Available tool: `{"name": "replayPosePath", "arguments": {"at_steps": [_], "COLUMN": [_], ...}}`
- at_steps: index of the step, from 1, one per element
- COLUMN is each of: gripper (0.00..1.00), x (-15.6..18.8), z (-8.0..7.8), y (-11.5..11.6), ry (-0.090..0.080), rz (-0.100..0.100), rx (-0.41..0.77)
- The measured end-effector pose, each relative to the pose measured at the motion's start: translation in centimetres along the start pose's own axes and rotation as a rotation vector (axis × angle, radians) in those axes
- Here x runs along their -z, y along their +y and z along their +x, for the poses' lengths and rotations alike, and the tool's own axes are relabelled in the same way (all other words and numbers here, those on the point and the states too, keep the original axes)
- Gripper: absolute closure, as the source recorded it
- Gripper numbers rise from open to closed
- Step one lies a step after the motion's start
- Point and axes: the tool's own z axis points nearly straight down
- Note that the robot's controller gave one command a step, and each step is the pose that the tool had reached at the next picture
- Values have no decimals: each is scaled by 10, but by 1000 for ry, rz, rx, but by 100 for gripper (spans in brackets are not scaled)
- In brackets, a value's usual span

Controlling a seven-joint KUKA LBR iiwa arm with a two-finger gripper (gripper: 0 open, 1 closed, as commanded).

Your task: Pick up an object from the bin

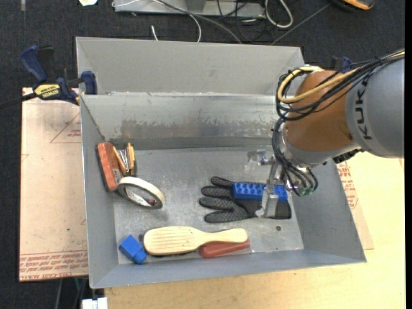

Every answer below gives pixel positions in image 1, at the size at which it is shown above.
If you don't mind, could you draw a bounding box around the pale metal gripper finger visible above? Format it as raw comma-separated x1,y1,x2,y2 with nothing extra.
247,149,275,167
257,192,280,219

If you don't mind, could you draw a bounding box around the blue toy brick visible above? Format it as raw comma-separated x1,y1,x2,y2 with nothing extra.
232,182,289,203

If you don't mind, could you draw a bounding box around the black dotted work glove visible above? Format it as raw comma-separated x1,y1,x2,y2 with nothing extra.
198,176,292,224

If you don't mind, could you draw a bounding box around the grey metal bin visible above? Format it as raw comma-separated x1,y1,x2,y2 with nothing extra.
75,36,368,290

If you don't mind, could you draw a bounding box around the red-brown flat block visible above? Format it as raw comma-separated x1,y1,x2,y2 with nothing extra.
198,240,252,259

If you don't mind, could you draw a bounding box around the white tape roll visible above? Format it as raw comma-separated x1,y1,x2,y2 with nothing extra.
117,176,166,211

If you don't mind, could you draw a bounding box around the orange and silver packet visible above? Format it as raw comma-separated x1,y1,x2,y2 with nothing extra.
112,142,136,177

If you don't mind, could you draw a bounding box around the blue angular block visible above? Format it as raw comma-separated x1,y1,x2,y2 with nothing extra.
118,234,149,265

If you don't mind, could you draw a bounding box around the orange flat block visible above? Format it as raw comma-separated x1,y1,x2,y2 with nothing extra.
95,142,125,193

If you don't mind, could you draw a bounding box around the brown cardboard board red print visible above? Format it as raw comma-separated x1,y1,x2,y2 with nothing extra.
18,87,376,283

